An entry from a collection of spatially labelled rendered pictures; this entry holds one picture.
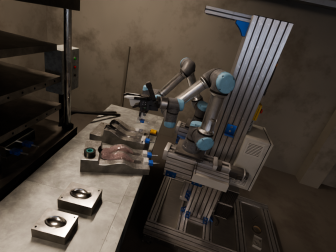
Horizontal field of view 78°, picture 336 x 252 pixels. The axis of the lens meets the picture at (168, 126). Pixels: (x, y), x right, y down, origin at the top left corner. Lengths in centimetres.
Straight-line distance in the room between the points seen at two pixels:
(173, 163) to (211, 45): 220
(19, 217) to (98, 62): 305
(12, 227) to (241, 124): 155
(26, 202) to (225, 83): 133
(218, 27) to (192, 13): 43
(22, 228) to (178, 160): 104
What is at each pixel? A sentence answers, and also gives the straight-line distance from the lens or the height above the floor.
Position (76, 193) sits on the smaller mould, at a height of 85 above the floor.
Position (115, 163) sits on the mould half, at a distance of 158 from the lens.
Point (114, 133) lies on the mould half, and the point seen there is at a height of 92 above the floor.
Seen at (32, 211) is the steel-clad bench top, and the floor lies 80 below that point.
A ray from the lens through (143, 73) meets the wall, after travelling 368.
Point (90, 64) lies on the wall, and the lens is 411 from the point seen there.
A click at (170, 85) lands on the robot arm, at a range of 187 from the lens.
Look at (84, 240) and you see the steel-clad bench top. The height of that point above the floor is 80.
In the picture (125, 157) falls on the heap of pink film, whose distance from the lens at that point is 162.
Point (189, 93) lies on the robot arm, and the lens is 139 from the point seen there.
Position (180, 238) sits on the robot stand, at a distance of 208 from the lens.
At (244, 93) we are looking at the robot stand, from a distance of 164.
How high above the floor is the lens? 186
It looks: 26 degrees down
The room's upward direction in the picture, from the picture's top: 13 degrees clockwise
